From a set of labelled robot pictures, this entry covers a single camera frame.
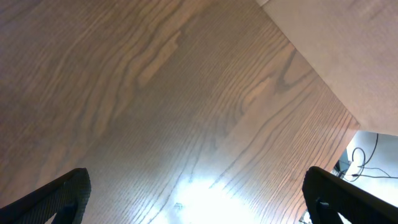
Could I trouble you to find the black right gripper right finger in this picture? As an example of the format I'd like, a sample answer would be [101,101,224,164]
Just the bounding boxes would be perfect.
[302,166,397,224]

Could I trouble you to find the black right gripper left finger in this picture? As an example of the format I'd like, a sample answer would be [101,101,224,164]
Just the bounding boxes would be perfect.
[1,168,91,224]

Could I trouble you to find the black cables on floor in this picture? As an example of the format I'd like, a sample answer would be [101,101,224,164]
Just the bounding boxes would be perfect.
[334,133,398,183]

